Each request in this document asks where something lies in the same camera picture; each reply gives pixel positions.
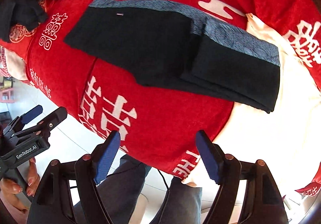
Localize black pants with patterned waistband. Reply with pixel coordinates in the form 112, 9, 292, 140
64, 0, 280, 113

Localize person's left hand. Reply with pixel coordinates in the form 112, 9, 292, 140
0, 157, 41, 212

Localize cream satin cloth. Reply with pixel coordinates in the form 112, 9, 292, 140
214, 14, 320, 195

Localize red blanket with white characters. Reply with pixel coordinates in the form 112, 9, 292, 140
1, 0, 320, 196

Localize black cable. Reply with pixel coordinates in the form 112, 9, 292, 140
156, 168, 172, 191

